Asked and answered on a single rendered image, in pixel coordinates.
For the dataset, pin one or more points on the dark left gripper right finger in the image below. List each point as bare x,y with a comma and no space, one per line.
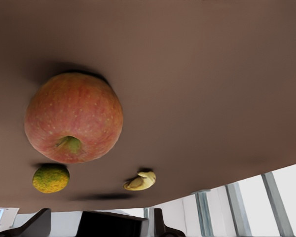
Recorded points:
160,227

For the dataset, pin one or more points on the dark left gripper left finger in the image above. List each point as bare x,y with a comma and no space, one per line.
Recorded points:
38,225

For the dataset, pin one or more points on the black box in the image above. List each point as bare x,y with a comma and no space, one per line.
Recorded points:
108,224

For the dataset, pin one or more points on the red apple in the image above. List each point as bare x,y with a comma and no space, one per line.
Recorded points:
74,116

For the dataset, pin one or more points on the white printed sheet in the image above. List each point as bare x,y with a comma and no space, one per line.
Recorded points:
2,216

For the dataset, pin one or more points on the pale yellow peeled banana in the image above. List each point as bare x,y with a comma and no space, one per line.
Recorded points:
141,182

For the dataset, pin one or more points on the green yellow citrus fruit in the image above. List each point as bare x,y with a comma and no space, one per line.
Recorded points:
50,178

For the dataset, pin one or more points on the silver frame post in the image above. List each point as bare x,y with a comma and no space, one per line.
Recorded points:
238,209
146,212
204,214
277,205

